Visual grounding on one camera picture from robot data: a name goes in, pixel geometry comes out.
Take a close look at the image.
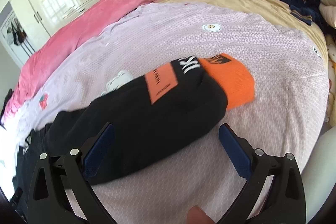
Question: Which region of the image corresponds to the black orange sweatshirt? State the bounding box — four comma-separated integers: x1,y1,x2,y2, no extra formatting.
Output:
11,53,256,217

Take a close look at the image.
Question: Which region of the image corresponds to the colourful clothes pile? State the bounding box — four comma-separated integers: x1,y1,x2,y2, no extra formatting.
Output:
326,35,336,127

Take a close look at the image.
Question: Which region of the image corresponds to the right hand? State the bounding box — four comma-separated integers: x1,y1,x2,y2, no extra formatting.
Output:
186,206,215,224

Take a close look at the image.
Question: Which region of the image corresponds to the lilac patterned bed sheet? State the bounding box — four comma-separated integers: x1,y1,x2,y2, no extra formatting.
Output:
3,1,329,223

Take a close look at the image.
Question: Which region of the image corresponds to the white door with hanging bags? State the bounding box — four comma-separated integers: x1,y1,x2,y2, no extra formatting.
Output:
1,2,35,68

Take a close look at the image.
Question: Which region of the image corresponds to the cream pillow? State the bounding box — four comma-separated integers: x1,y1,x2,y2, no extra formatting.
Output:
319,0,336,34

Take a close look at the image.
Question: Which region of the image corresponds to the beige blanket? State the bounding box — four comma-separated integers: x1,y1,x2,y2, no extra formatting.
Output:
157,0,329,65

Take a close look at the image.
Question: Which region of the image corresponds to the pink velvet duvet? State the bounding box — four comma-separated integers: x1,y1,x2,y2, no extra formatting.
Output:
1,0,156,124

